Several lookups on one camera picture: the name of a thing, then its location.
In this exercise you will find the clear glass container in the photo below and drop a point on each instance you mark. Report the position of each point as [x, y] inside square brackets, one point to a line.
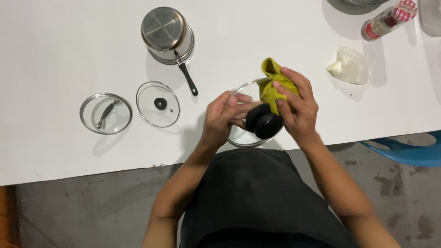
[430, 16]

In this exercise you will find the bottle with red checkered cap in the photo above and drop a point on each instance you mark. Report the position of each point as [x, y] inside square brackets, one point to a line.
[386, 21]

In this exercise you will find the yellow-green cleaning cloth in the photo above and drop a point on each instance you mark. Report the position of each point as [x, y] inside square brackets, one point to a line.
[273, 90]

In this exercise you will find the person's right hand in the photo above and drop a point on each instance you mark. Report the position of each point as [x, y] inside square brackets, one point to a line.
[300, 113]

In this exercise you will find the person's dark shirt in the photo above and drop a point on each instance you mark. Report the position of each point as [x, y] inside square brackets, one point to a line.
[255, 203]

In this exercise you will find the small glass lid black knob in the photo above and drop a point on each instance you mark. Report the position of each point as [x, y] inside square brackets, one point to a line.
[157, 104]

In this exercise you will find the person's left hand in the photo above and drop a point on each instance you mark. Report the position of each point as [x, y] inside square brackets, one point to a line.
[216, 120]

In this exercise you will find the glass lid with black knob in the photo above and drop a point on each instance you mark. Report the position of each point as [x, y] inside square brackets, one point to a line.
[263, 124]

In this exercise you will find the metal bowl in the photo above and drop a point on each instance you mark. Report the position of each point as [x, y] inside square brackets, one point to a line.
[361, 1]

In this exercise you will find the blue plastic chair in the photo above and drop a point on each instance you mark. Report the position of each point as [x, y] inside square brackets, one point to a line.
[406, 151]

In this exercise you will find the crumpled white plastic bag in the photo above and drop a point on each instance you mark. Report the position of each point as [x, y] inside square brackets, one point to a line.
[348, 65]

